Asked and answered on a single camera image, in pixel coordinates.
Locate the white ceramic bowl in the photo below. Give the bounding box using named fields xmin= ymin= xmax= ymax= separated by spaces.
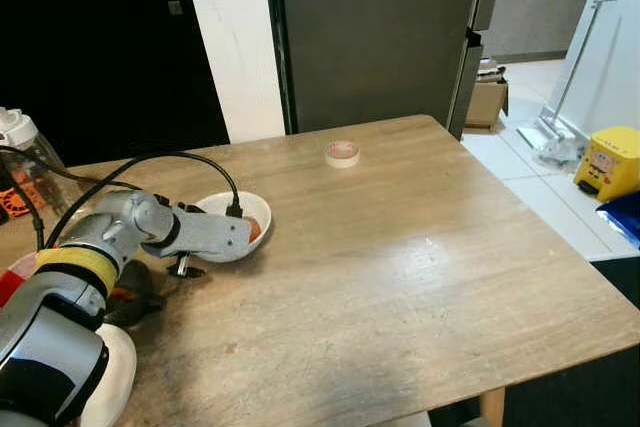
xmin=195 ymin=190 xmax=273 ymax=264

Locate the grey fridge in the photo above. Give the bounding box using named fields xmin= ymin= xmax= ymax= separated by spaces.
xmin=265 ymin=0 xmax=509 ymax=140

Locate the black bowl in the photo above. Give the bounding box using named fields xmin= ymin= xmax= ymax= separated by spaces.
xmin=100 ymin=260 xmax=168 ymax=330

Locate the blue dustpan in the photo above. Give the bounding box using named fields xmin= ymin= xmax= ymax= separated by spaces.
xmin=597 ymin=190 xmax=640 ymax=248

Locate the orange black device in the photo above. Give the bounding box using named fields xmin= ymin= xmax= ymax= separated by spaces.
xmin=0 ymin=179 xmax=41 ymax=226

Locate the yellow cartoon plastic bin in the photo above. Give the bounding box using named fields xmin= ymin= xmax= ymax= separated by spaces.
xmin=573 ymin=126 xmax=640 ymax=203

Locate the white tape roll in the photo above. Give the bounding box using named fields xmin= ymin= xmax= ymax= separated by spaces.
xmin=324 ymin=140 xmax=362 ymax=169

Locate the clear jug white cap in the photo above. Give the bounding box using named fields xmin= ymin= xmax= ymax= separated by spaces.
xmin=0 ymin=107 xmax=69 ymax=243

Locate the light wooden table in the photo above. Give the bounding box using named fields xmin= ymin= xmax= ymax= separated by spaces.
xmin=0 ymin=114 xmax=640 ymax=427

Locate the black door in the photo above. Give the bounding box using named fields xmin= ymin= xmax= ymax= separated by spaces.
xmin=0 ymin=0 xmax=231 ymax=168

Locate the clear plastic bag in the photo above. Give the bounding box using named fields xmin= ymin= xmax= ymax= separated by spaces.
xmin=535 ymin=135 xmax=584 ymax=170

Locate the cardboard box with clutter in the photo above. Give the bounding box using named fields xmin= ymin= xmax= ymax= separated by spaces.
xmin=463 ymin=59 xmax=510 ymax=131

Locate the grey kitchen counter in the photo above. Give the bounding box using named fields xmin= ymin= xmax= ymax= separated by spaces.
xmin=480 ymin=0 xmax=606 ymax=63

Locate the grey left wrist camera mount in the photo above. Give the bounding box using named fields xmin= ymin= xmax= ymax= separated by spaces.
xmin=172 ymin=205 xmax=253 ymax=264

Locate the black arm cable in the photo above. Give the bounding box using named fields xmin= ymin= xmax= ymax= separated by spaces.
xmin=0 ymin=145 xmax=244 ymax=253

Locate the grey long-handled mop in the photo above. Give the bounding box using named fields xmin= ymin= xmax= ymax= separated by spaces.
xmin=517 ymin=0 xmax=623 ymax=163

